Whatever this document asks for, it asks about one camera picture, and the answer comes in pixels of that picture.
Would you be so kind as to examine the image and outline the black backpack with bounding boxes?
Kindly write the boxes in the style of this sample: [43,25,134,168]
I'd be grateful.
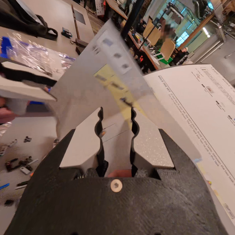
[0,0,58,41]

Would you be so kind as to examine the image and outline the green plastic crate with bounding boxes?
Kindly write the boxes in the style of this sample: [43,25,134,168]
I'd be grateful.
[158,49,174,65]

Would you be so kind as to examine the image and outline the blue plastic bin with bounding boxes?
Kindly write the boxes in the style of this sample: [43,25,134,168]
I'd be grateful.
[0,36,76,77]

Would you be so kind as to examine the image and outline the tan wooden chair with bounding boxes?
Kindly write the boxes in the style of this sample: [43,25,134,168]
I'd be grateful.
[159,39,176,62]
[143,22,161,46]

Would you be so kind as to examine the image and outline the lego instruction booklet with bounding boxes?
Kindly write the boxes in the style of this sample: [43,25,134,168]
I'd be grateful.
[50,18,202,171]

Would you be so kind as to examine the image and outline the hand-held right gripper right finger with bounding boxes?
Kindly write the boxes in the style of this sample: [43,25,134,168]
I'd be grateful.
[130,107,175,177]

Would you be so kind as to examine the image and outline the white printed task sheet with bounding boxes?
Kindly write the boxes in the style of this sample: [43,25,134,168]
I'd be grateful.
[143,63,235,221]

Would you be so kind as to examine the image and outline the black hub with cable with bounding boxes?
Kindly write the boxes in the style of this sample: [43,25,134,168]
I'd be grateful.
[70,39,88,48]

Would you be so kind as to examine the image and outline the pile of lego pieces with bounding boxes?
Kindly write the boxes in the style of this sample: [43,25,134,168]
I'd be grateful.
[0,136,60,206]

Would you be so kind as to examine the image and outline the grey table hatch panel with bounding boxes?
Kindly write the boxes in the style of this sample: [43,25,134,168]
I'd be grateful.
[73,9,86,25]

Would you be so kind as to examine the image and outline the small blue black device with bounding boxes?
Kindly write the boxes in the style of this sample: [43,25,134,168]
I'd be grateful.
[61,27,72,38]

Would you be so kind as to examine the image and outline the long wooden workbench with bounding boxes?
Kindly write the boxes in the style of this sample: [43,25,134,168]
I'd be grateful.
[106,0,128,19]
[127,30,160,70]

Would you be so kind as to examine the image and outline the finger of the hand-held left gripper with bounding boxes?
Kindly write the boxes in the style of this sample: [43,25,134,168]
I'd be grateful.
[0,71,58,102]
[0,57,58,84]

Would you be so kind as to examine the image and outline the person's left hand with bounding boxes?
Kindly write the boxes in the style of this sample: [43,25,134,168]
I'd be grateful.
[0,97,19,124]

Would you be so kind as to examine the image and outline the black metal pole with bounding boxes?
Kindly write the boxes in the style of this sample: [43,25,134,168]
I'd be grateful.
[120,0,145,40]

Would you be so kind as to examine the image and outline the white hanging printed sheet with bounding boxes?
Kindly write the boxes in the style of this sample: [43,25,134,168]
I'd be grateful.
[96,0,106,16]

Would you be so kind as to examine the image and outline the large clear plastic parts bag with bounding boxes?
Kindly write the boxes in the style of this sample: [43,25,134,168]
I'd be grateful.
[0,32,76,77]

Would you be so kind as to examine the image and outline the empty clear plastic bag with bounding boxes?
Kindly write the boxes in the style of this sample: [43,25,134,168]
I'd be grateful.
[0,122,12,136]

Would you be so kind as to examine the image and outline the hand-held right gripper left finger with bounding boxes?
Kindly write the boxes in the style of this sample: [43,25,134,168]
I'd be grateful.
[59,107,109,177]

